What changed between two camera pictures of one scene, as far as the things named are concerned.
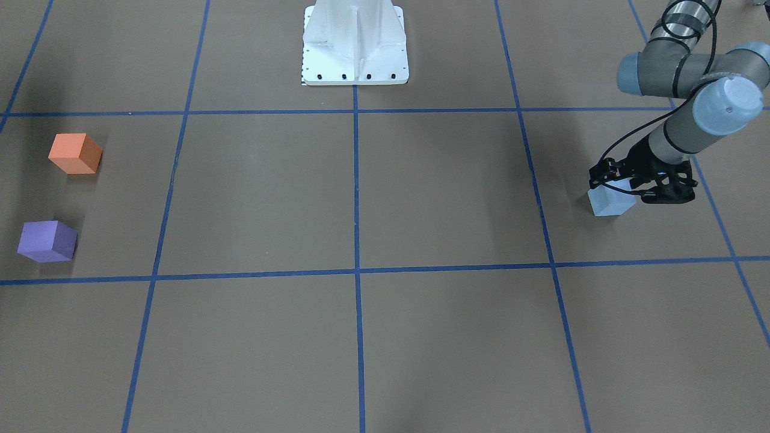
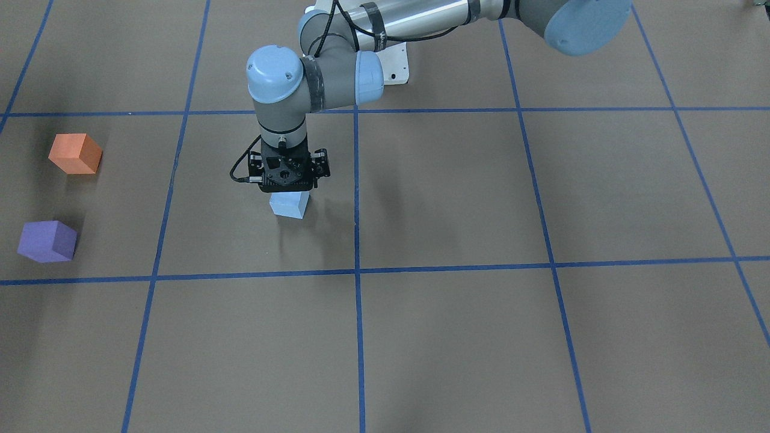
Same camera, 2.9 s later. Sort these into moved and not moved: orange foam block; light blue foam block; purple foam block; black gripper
Moved: light blue foam block; black gripper
Not moved: orange foam block; purple foam block
